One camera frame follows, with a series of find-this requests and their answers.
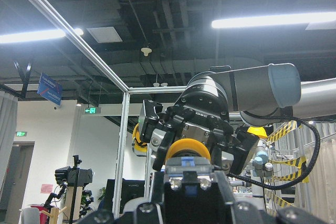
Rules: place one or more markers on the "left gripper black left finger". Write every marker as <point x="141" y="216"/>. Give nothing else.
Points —
<point x="157" y="191"/>

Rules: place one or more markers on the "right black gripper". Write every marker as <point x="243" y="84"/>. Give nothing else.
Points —
<point x="178" y="122"/>

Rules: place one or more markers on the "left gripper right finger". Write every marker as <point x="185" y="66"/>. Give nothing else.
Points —
<point x="224" y="188"/>

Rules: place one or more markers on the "yellow push button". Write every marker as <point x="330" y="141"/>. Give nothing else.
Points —
<point x="188" y="164"/>

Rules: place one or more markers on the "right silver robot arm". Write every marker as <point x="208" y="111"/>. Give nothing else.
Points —
<point x="261" y="95"/>

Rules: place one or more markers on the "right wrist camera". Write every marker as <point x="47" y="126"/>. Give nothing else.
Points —
<point x="148" y="119"/>

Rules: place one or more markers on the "aluminium frame post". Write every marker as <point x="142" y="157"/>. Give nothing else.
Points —
<point x="59" y="22"/>

